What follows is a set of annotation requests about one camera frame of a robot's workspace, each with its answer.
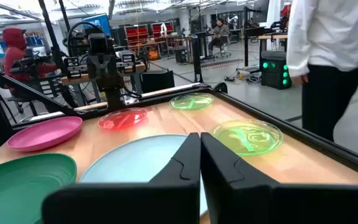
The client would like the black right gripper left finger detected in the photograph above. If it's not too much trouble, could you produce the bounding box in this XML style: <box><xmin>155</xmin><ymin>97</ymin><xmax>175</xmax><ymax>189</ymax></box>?
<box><xmin>41</xmin><ymin>132</ymin><xmax>202</xmax><ymax>224</ymax></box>

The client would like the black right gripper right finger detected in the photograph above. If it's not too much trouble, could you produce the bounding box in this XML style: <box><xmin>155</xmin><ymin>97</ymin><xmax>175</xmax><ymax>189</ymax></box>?
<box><xmin>200</xmin><ymin>132</ymin><xmax>358</xmax><ymax>224</ymax></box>

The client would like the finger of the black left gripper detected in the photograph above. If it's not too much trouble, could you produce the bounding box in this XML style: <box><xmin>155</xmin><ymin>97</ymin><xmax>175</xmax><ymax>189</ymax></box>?
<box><xmin>103</xmin><ymin>55</ymin><xmax>118</xmax><ymax>91</ymax></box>
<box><xmin>86</xmin><ymin>55</ymin><xmax>104</xmax><ymax>91</ymax></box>

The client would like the light blue plastic plate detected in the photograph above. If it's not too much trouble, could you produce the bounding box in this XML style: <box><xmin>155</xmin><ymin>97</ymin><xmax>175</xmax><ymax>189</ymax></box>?
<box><xmin>78</xmin><ymin>134</ymin><xmax>209</xmax><ymax>217</ymax></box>

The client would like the pink plastic plate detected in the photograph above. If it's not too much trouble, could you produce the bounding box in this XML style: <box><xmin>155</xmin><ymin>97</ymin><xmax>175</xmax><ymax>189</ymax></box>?
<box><xmin>6</xmin><ymin>116</ymin><xmax>83</xmax><ymax>152</ymax></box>

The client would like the dark green plastic plate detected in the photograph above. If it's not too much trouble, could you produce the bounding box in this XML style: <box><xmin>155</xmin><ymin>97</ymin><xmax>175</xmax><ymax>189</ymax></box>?
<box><xmin>0</xmin><ymin>152</ymin><xmax>78</xmax><ymax>224</ymax></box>

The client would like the red shelf rack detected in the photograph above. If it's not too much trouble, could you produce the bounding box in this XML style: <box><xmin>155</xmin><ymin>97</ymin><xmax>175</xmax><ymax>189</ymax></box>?
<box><xmin>124</xmin><ymin>24</ymin><xmax>150</xmax><ymax>47</ymax></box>
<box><xmin>150</xmin><ymin>21</ymin><xmax>175</xmax><ymax>41</ymax></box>

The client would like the black floor box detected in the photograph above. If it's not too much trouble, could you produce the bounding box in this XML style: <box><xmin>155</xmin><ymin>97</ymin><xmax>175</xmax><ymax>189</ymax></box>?
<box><xmin>140</xmin><ymin>68</ymin><xmax>176</xmax><ymax>93</ymax></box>

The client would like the red translucent plastic plate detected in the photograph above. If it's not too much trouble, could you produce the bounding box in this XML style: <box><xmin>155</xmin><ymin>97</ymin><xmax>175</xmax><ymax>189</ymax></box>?
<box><xmin>97</xmin><ymin>107</ymin><xmax>148</xmax><ymax>131</ymax></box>

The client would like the blue monitor screen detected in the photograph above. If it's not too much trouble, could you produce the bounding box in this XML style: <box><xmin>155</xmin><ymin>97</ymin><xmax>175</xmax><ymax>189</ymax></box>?
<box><xmin>81</xmin><ymin>12</ymin><xmax>112</xmax><ymax>38</ymax></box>

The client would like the person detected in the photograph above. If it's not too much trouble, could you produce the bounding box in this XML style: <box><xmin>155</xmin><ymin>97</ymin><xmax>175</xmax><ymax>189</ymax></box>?
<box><xmin>1</xmin><ymin>27</ymin><xmax>58</xmax><ymax>94</ymax></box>
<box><xmin>208</xmin><ymin>17</ymin><xmax>231</xmax><ymax>57</ymax></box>
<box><xmin>286</xmin><ymin>0</ymin><xmax>358</xmax><ymax>142</ymax></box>

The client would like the black box with green lights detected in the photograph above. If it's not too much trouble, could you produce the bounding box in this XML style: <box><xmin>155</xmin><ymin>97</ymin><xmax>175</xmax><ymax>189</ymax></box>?
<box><xmin>260</xmin><ymin>51</ymin><xmax>293</xmax><ymax>90</ymax></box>

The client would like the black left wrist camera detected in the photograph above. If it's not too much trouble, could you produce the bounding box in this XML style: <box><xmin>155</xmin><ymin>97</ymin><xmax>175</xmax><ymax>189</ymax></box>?
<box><xmin>88</xmin><ymin>32</ymin><xmax>109</xmax><ymax>54</ymax></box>

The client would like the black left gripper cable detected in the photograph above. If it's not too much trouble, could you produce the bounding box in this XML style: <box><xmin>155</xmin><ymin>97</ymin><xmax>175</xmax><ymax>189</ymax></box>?
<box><xmin>66</xmin><ymin>21</ymin><xmax>106</xmax><ymax>57</ymax></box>

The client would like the black upright post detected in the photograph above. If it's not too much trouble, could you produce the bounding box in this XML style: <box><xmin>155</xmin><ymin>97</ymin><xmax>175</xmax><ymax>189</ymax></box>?
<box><xmin>191</xmin><ymin>34</ymin><xmax>204</xmax><ymax>84</ymax></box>

